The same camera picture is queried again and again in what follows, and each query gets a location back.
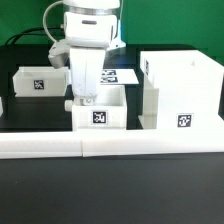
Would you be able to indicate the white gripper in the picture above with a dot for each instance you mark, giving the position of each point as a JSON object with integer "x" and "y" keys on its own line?
{"x": 86, "y": 66}

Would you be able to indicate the white drawer with knob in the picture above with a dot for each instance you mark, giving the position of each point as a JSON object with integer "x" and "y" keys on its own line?
{"x": 109, "y": 110}

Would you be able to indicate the white drawer cabinet box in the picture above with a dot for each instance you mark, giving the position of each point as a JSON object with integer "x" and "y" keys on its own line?
{"x": 182, "y": 89}

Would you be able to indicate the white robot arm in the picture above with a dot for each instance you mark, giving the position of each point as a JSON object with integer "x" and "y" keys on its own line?
{"x": 90, "y": 26}

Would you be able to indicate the white rear drawer box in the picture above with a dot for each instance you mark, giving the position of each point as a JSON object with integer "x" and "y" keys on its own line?
{"x": 40, "y": 81}

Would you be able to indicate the white marker tag sheet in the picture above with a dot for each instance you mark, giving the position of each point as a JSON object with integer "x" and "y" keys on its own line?
{"x": 119, "y": 77}

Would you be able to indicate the white front barrier rail right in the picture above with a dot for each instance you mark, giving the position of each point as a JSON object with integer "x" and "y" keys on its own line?
{"x": 152, "y": 142}

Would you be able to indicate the white barrier rail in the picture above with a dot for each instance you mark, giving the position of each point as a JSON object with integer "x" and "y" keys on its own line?
{"x": 152, "y": 142}
{"x": 39, "y": 145}

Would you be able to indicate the white front barrier rail left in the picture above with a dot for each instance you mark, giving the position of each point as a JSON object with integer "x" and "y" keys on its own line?
{"x": 39, "y": 145}

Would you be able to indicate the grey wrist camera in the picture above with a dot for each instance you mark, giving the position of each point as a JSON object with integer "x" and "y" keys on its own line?
{"x": 59, "y": 53}

